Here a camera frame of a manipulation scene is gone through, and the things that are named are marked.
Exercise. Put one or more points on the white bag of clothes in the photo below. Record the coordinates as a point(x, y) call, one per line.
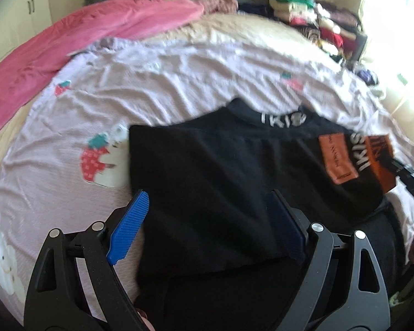
point(372, 82)

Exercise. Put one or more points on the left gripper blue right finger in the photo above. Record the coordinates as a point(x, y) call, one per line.
point(289, 226)

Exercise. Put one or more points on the dark navy garment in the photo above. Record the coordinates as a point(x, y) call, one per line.
point(263, 10)

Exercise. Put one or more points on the dusty pink fluffy garment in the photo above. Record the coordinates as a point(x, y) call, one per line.
point(219, 6)

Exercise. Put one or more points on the pink fleece blanket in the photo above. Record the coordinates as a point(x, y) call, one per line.
point(31, 66)

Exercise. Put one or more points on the cream wardrobe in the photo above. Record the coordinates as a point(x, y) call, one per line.
point(20, 20)

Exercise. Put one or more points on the pile of folded clothes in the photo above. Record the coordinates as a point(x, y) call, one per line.
point(336, 31)

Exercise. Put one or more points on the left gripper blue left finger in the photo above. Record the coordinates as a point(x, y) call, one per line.
point(124, 224)

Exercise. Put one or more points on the lilac strawberry print duvet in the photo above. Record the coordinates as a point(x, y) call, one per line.
point(69, 166)

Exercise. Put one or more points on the black orange IKISS sweater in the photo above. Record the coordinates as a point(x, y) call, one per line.
point(212, 256)

